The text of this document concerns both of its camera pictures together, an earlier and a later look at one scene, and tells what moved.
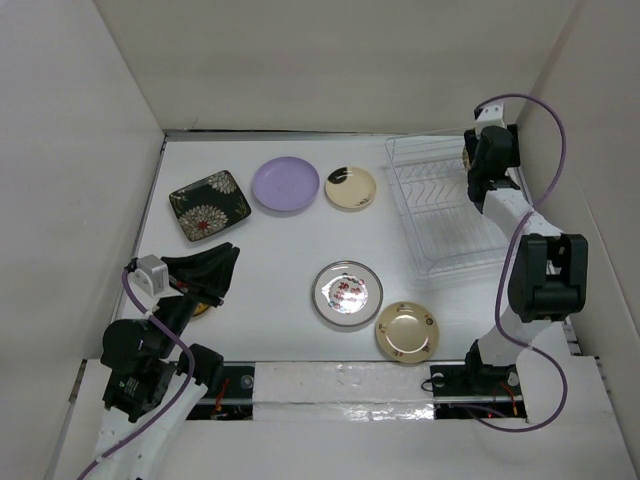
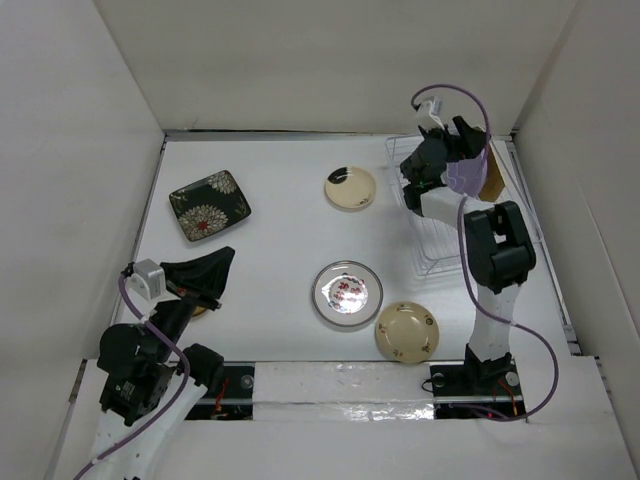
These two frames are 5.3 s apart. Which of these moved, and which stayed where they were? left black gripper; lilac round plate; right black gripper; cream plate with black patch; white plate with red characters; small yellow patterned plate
Moved: right black gripper; lilac round plate
Stayed: left black gripper; cream plate with black patch; white plate with red characters; small yellow patterned plate
